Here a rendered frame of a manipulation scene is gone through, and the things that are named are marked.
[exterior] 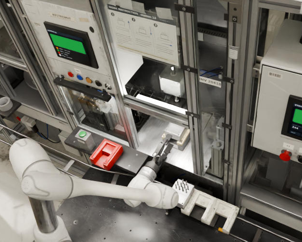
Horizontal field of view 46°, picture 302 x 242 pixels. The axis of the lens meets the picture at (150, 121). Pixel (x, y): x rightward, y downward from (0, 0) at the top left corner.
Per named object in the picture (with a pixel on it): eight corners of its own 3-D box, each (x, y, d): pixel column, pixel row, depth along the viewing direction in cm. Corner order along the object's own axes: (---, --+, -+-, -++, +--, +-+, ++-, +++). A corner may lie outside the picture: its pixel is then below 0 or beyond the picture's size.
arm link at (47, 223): (47, 268, 187) (30, 237, 200) (76, 251, 195) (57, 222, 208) (16, 172, 136) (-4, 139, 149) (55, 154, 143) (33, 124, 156)
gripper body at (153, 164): (156, 177, 191) (165, 164, 196) (154, 169, 185) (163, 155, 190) (145, 172, 194) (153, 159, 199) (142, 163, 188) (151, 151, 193)
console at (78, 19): (50, 77, 194) (14, 0, 160) (82, 45, 209) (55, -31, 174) (113, 99, 176) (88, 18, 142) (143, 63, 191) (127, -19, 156)
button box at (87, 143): (79, 148, 218) (74, 136, 210) (87, 138, 222) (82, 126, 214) (90, 152, 215) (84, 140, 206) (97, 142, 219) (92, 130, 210)
